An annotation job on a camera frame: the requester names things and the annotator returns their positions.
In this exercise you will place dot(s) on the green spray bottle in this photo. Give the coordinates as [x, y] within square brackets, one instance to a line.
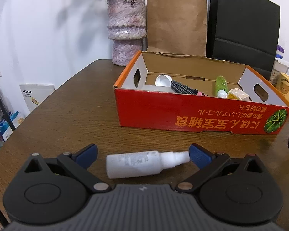
[221, 87]

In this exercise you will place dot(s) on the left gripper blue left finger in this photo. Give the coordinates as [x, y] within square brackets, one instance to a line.
[86, 156]

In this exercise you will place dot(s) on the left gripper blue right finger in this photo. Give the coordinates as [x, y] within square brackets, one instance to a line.
[200, 156]

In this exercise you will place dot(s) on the black paper bag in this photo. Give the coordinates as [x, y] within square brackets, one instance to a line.
[245, 32]

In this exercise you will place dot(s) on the white cube charger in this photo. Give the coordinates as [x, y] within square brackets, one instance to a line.
[238, 94]

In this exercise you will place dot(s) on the brown paper bag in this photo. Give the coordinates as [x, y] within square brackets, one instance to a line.
[177, 26]

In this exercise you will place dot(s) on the purple textured vase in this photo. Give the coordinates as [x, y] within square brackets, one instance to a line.
[126, 28]

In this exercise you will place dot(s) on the blue white package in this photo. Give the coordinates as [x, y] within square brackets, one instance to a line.
[5, 130]

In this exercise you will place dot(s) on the clear jar white lid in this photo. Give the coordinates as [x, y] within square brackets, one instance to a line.
[280, 66]

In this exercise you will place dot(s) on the white booklet by wall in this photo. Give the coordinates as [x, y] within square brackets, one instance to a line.
[35, 94]

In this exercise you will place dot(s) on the black floor stand pole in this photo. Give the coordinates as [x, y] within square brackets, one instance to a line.
[6, 115]

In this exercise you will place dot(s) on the red cardboard pumpkin box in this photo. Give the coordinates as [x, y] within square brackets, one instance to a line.
[190, 103]

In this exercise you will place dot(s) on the white spray bottle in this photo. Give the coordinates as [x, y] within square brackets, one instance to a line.
[146, 163]

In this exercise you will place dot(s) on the purple lid container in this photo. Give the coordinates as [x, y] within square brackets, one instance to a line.
[280, 52]

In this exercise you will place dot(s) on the yellow bear mug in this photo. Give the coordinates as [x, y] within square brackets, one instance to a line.
[283, 85]

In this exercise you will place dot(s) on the blue ridged bottle cap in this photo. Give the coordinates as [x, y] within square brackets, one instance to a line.
[163, 80]

